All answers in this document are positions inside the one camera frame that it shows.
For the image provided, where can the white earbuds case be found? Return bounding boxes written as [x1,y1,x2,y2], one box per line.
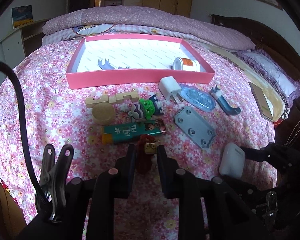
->
[219,142,245,179]

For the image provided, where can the red haired toy figure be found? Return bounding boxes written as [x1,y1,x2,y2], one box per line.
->
[136,134,158,174]

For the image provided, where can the grey metal mounting plate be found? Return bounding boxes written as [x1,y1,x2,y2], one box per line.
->
[174,106,216,149]

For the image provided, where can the round wooden cylinder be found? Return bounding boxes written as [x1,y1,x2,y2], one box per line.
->
[92,102,115,125]

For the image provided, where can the green frog cartoon keychain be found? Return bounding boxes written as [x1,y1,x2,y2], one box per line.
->
[128,94,164,121]

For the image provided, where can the wooden comb shaped block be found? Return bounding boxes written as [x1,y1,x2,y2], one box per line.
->
[85,91,140,108]

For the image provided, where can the blue white curved toy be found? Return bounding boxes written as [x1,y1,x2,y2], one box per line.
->
[210,86,241,116]

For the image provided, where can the blue transparent correction tape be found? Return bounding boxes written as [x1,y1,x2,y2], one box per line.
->
[179,84,216,112]

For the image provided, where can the white USB wall charger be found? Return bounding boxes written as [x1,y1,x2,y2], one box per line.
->
[158,76,181,105]

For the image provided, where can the pink floral bed sheet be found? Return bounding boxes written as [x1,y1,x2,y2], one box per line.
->
[0,33,278,240]

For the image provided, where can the silver metal spring clamp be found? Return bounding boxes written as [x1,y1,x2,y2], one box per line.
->
[36,144,74,223]

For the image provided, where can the purple frilled pillow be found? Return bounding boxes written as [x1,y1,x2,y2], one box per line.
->
[235,49,300,108]

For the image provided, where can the pink shallow cardboard box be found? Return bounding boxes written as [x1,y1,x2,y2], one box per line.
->
[66,33,215,89]

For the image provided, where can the dark wooden headboard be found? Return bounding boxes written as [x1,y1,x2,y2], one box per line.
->
[211,13,300,100]

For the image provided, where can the white bottle orange label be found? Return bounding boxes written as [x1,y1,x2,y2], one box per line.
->
[172,57,201,72]

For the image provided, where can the folded pink quilt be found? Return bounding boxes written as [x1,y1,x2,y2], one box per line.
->
[42,5,255,51]

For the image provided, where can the white bedside shelf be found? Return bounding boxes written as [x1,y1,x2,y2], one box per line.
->
[0,19,49,68]

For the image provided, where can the blue yellow picture card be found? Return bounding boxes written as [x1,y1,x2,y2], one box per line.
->
[11,5,33,29]

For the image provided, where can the black cable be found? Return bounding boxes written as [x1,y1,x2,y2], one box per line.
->
[0,59,51,213]

